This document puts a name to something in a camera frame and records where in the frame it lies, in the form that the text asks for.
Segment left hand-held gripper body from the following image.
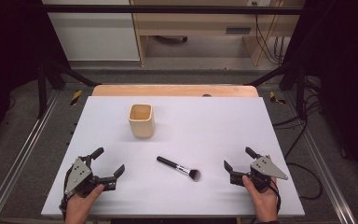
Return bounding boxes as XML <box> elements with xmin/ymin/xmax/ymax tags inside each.
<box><xmin>64</xmin><ymin>155</ymin><xmax>117</xmax><ymax>198</ymax></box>

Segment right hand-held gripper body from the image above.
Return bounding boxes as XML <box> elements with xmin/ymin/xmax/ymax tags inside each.
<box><xmin>229</xmin><ymin>155</ymin><xmax>289</xmax><ymax>193</ymax></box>

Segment square wooden cup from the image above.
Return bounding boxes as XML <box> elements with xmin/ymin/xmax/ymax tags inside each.
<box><xmin>128</xmin><ymin>103</ymin><xmax>155</xmax><ymax>139</ymax></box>

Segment black makeup brush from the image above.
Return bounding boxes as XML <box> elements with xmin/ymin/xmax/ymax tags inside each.
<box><xmin>156</xmin><ymin>156</ymin><xmax>201</xmax><ymax>182</ymax></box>

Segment person's left hand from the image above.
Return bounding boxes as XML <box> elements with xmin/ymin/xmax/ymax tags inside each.
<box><xmin>64</xmin><ymin>184</ymin><xmax>105</xmax><ymax>224</ymax></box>

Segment person's right hand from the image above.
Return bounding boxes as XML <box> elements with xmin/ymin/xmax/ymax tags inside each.
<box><xmin>242</xmin><ymin>175</ymin><xmax>280</xmax><ymax>223</ymax></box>

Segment yellow black tape strip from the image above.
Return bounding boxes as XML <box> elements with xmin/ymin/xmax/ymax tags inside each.
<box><xmin>268</xmin><ymin>91</ymin><xmax>287</xmax><ymax>105</ymax></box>
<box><xmin>69</xmin><ymin>90</ymin><xmax>84</xmax><ymax>106</ymax></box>

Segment black metal stand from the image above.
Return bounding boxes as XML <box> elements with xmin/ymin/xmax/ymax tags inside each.
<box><xmin>36</xmin><ymin>59</ymin><xmax>102</xmax><ymax>119</ymax></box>
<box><xmin>247</xmin><ymin>60</ymin><xmax>308</xmax><ymax>119</ymax></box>

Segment white cabinet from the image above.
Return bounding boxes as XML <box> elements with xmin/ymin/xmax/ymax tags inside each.
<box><xmin>41</xmin><ymin>0</ymin><xmax>141</xmax><ymax>62</ymax></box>

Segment black curtain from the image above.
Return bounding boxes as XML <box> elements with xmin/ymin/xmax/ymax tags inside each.
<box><xmin>281</xmin><ymin>0</ymin><xmax>358</xmax><ymax>188</ymax></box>
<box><xmin>0</xmin><ymin>0</ymin><xmax>73</xmax><ymax>153</ymax></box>

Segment light wooden desk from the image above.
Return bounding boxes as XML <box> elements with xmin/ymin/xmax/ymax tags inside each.
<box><xmin>130</xmin><ymin>0</ymin><xmax>306</xmax><ymax>67</ymax></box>

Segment black horizontal metal bar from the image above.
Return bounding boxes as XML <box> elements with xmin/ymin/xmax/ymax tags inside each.
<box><xmin>43</xmin><ymin>4</ymin><xmax>306</xmax><ymax>15</ymax></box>

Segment right hand-held gripper cable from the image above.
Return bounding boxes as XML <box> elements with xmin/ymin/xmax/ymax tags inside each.
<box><xmin>268</xmin><ymin>176</ymin><xmax>282</xmax><ymax>216</ymax></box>

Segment hand-held gripper cable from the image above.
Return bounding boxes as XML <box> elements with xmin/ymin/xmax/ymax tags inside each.
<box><xmin>268</xmin><ymin>176</ymin><xmax>282</xmax><ymax>216</ymax></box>
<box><xmin>59</xmin><ymin>167</ymin><xmax>76</xmax><ymax>219</ymax></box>

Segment left hand-held gripper cable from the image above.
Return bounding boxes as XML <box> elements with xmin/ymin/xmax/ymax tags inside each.
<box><xmin>59</xmin><ymin>167</ymin><xmax>76</xmax><ymax>219</ymax></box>

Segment black floor cable bundle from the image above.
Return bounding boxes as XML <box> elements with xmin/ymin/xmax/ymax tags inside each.
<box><xmin>272</xmin><ymin>77</ymin><xmax>324</xmax><ymax>129</ymax></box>

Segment black looped floor cable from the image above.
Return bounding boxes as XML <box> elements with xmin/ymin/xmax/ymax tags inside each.
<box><xmin>283</xmin><ymin>122</ymin><xmax>324</xmax><ymax>201</ymax></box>

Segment aluminium floor rail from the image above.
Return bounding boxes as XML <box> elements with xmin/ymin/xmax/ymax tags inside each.
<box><xmin>0</xmin><ymin>91</ymin><xmax>61</xmax><ymax>224</ymax></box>
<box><xmin>283</xmin><ymin>91</ymin><xmax>357</xmax><ymax>224</ymax></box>

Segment black cables under desk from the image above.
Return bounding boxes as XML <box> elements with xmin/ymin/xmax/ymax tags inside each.
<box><xmin>254</xmin><ymin>13</ymin><xmax>286</xmax><ymax>66</ymax></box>

